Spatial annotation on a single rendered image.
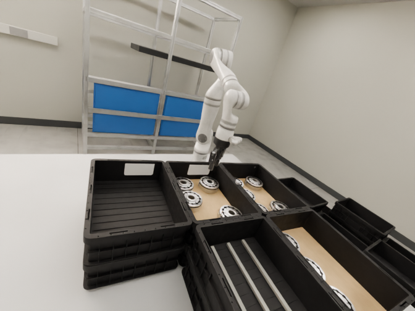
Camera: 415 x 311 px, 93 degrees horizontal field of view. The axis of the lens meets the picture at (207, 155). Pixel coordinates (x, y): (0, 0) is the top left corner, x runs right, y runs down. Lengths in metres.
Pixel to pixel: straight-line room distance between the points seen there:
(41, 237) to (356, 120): 3.78
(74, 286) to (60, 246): 0.16
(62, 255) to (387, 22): 4.20
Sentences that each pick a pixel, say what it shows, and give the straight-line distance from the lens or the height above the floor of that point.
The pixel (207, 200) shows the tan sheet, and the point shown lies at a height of 0.83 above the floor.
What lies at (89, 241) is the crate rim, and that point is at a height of 0.92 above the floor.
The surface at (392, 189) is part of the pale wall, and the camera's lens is 3.70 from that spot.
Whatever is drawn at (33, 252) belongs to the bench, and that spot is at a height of 0.70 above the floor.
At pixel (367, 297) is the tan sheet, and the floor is 0.83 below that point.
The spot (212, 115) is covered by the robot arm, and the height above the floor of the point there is 1.14.
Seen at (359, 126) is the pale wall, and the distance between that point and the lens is 3.80.
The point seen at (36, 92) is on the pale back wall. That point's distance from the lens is 3.47.
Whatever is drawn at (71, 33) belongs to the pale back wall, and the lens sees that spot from 3.32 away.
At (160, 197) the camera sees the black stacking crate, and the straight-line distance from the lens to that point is 0.89.
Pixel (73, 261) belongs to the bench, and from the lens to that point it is 0.86.
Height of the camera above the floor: 1.39
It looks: 24 degrees down
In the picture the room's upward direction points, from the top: 17 degrees clockwise
